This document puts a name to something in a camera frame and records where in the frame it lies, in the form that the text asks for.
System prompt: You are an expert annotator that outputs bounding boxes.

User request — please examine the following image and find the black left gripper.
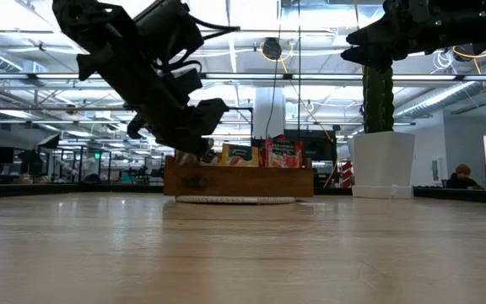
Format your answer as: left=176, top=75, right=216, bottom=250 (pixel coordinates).
left=76, top=41, right=230, bottom=165

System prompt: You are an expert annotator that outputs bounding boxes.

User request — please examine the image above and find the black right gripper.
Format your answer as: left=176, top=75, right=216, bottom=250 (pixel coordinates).
left=340, top=0, right=455, bottom=73

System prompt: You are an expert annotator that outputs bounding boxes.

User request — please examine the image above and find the orange peach tea packet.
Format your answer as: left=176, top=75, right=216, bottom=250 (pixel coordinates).
left=220, top=142, right=262, bottom=168

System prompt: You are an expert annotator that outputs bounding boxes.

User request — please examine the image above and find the brown wooden tea box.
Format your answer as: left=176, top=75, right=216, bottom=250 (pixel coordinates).
left=163, top=154, right=315, bottom=198

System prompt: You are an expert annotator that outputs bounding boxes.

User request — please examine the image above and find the red strawberry tea packet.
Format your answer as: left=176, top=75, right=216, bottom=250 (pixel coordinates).
left=262, top=134, right=305, bottom=170

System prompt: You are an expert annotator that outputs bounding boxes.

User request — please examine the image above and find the green cactus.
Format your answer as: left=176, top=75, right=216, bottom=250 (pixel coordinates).
left=361, top=65, right=395, bottom=134

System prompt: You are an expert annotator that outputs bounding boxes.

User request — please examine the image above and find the white woven round coaster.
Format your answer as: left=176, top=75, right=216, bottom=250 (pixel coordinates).
left=175, top=194, right=298, bottom=206

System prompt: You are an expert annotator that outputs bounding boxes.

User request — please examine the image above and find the white building column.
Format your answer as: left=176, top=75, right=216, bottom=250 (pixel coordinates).
left=253, top=86, right=286, bottom=139

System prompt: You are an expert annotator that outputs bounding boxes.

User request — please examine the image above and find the black cabinet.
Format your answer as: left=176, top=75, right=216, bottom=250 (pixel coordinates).
left=250, top=128, right=338, bottom=187

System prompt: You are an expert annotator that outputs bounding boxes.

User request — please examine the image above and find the white hexagonal planter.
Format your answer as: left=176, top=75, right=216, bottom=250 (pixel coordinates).
left=347, top=130, right=416, bottom=199

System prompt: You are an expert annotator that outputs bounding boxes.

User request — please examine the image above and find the red white striped object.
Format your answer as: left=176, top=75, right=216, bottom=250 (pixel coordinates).
left=341, top=160, right=354, bottom=188

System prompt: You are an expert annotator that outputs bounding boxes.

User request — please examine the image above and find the person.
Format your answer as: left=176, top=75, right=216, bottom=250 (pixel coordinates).
left=445, top=163, right=483, bottom=190

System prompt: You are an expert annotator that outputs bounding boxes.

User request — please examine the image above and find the yellow hanging cord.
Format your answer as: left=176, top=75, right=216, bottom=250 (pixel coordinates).
left=354, top=0, right=365, bottom=33

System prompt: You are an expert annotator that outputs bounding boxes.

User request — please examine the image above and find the black hanging cable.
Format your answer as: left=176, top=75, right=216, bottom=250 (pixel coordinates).
left=296, top=0, right=301, bottom=132

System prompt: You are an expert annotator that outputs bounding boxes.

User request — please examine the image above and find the black ceiling cord reel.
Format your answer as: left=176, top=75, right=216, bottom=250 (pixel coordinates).
left=261, top=36, right=284, bottom=61

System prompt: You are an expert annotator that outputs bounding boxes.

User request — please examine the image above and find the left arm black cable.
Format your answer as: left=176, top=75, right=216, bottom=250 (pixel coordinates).
left=154, top=14, right=242, bottom=73

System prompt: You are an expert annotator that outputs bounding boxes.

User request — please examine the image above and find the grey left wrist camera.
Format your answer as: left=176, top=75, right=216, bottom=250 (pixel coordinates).
left=51, top=0, right=131, bottom=58

